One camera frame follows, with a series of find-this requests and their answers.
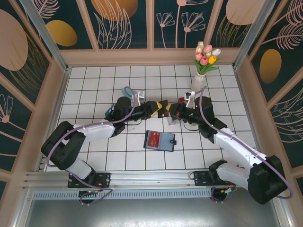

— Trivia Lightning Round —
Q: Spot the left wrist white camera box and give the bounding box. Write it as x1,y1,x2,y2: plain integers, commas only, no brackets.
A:
136,89,146,105

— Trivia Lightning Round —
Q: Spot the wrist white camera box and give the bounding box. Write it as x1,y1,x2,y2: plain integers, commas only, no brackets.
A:
184,90,197,107
136,89,146,105

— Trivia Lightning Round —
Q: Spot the teal rake wooden handle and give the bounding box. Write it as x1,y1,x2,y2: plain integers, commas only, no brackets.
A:
104,106,116,118

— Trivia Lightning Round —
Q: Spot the aluminium front rail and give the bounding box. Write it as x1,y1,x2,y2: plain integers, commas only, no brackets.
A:
22,168,282,190

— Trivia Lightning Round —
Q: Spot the tulip bouquet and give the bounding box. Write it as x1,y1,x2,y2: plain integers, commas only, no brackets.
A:
193,41,222,76

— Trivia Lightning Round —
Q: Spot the white ribbed vase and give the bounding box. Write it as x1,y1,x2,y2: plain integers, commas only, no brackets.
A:
190,72,206,96

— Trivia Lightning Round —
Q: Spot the clear acrylic card stand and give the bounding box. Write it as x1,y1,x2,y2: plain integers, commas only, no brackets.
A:
166,115,182,127

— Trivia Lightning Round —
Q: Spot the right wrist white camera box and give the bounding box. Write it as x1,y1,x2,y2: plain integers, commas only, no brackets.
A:
184,90,197,107

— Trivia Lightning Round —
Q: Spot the light blue toy trowel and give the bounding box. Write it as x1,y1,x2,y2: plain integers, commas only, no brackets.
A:
122,87,138,98

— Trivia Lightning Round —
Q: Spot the grey slotted cable duct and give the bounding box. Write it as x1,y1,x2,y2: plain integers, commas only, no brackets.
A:
32,189,213,201

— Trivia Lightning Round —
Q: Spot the aluminium corner post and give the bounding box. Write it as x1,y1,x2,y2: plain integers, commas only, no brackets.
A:
18,0,71,72
232,0,278,70

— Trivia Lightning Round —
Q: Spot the red card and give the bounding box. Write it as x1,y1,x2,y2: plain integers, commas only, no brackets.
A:
148,132,162,149

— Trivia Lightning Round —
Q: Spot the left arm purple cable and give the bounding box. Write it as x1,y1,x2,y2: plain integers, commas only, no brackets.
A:
46,94,140,206

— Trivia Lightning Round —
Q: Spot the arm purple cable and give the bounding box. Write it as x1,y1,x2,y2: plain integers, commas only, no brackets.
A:
198,86,294,204
46,94,140,206

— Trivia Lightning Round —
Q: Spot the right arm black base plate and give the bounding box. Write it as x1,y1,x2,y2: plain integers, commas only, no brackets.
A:
193,170,237,187

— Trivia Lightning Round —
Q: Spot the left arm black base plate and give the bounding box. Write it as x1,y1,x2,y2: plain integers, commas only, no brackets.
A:
68,172,111,189

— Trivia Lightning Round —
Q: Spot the dark blue card holder wallet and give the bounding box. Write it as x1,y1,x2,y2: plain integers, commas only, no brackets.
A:
143,130,177,152

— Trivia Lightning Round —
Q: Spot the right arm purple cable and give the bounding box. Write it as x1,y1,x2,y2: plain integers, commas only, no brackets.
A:
198,86,294,204

